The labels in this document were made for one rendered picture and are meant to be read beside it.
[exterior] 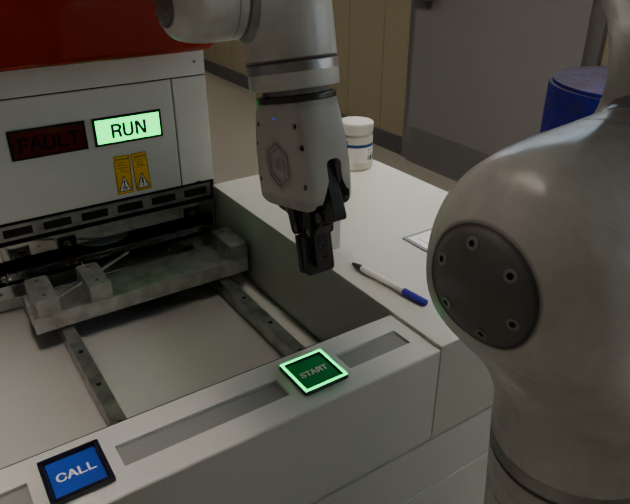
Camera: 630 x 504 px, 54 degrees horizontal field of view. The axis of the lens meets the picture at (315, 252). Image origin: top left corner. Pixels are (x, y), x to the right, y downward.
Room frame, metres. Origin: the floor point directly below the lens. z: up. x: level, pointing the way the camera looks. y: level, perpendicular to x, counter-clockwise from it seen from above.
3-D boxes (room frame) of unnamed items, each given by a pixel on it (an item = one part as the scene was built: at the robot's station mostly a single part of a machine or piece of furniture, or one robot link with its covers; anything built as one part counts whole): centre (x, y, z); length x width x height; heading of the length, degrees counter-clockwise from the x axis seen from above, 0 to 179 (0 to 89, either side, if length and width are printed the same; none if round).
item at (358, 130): (1.22, -0.08, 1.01); 0.07 x 0.07 x 0.10
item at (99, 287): (0.87, 0.36, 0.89); 0.08 x 0.03 x 0.03; 34
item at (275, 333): (0.86, 0.09, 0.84); 0.50 x 0.02 x 0.03; 34
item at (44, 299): (0.83, 0.42, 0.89); 0.08 x 0.03 x 0.03; 34
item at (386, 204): (0.96, -0.12, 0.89); 0.62 x 0.35 x 0.14; 34
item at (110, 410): (0.71, 0.32, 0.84); 0.50 x 0.02 x 0.03; 34
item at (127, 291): (0.92, 0.29, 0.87); 0.36 x 0.08 x 0.03; 124
